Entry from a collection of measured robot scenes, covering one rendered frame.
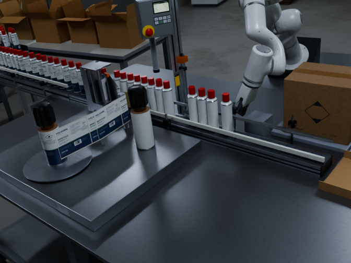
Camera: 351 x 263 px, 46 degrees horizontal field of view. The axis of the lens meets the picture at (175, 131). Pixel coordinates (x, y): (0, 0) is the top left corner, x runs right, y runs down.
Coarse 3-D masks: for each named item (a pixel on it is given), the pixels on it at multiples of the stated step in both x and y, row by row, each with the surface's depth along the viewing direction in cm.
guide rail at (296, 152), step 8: (152, 112) 219; (160, 112) 216; (176, 120) 210; (184, 120) 206; (208, 128) 197; (216, 128) 194; (232, 136) 189; (240, 136) 186; (248, 136) 185; (264, 144) 179; (272, 144) 177; (288, 152) 173; (296, 152) 170; (304, 152) 168; (320, 160) 164
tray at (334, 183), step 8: (344, 152) 175; (344, 160) 174; (336, 168) 170; (344, 168) 169; (328, 176) 166; (336, 176) 165; (344, 176) 165; (320, 184) 159; (328, 184) 156; (336, 184) 161; (344, 184) 160; (328, 192) 158; (336, 192) 155; (344, 192) 153
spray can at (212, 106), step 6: (210, 90) 191; (210, 96) 191; (210, 102) 192; (216, 102) 193; (210, 108) 193; (216, 108) 194; (210, 114) 195; (216, 114) 195; (210, 120) 196; (216, 120) 196; (216, 126) 198
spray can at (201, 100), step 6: (198, 90) 194; (204, 90) 194; (198, 96) 196; (204, 96) 195; (198, 102) 196; (204, 102) 195; (198, 108) 198; (204, 108) 197; (198, 114) 200; (204, 114) 198; (204, 120) 200
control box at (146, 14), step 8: (136, 0) 197; (144, 0) 197; (152, 0) 197; (160, 0) 198; (136, 8) 200; (144, 8) 198; (152, 8) 199; (136, 16) 206; (144, 16) 199; (152, 16) 200; (144, 24) 201; (152, 24) 202; (168, 24) 204; (144, 32) 202; (160, 32) 205; (168, 32) 206
